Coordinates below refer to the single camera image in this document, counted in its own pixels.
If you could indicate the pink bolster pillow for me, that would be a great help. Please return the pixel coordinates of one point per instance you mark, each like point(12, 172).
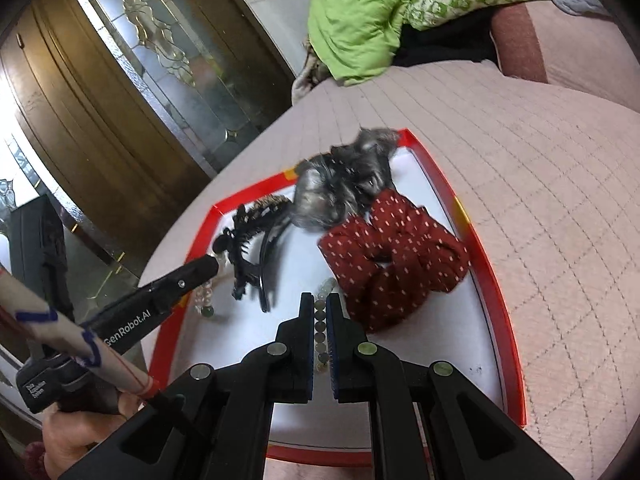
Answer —
point(538, 42)

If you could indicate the black plastic hair claw clip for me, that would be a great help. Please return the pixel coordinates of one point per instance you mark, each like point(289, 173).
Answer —
point(250, 242)

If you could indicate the red polka dot scrunchie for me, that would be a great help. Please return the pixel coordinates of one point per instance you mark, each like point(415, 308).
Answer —
point(388, 263)

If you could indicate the pink quilted bed cover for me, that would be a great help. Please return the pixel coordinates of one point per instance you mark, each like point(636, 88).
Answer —
point(550, 179)

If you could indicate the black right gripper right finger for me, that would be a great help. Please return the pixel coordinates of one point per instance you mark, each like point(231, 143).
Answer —
point(428, 422)

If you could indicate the white pole with blue marks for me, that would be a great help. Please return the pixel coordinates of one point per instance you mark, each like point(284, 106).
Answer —
point(22, 308)

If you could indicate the grey brown satin scrunchie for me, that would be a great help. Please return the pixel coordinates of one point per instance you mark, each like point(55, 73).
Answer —
point(345, 181)

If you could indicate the person's left hand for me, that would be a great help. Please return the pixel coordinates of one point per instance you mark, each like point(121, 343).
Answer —
point(67, 437)

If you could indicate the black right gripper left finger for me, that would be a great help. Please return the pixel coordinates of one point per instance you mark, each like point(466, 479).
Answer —
point(212, 424)

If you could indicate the wooden glass panel door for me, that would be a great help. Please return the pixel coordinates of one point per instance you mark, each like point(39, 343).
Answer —
point(127, 109)

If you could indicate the grey quilted pillow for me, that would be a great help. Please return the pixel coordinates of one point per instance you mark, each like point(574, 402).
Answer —
point(582, 7)

